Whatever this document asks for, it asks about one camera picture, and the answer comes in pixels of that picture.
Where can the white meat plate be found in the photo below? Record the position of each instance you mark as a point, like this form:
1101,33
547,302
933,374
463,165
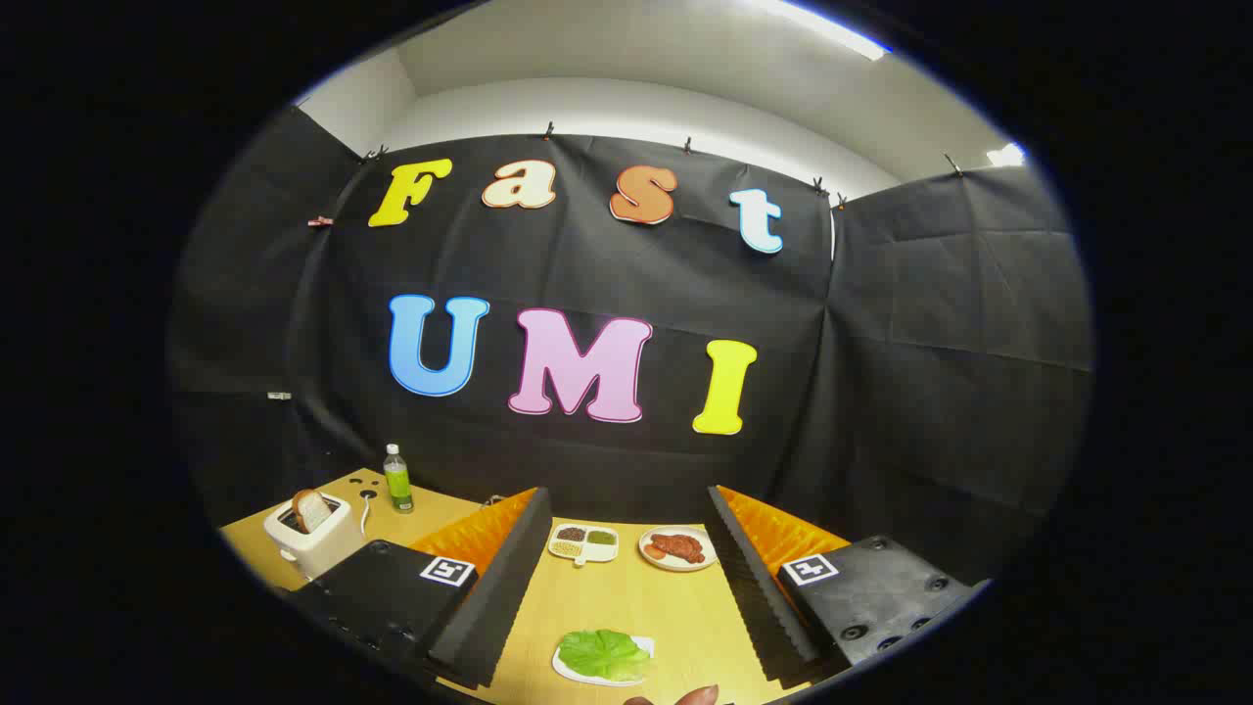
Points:
675,567

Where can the green lettuce leaf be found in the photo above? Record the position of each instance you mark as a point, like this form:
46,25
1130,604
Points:
602,654

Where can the black backdrop cloth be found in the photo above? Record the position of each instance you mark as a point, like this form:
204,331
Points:
881,343

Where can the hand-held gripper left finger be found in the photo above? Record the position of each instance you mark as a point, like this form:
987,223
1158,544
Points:
499,597

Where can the brown meat steak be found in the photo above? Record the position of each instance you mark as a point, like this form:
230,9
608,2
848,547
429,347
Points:
678,547

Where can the green label drink bottle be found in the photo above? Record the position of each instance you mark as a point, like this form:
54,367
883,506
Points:
398,485

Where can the white divided bean dish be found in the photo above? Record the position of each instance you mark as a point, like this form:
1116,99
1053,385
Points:
597,554

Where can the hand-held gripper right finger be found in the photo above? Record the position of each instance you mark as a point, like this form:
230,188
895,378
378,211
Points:
764,597

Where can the small white plate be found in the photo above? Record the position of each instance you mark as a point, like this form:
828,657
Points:
560,668

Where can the white toaster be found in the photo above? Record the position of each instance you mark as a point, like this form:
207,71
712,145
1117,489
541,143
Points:
318,553

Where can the white bread slice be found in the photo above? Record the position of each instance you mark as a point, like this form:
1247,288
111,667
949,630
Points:
313,511

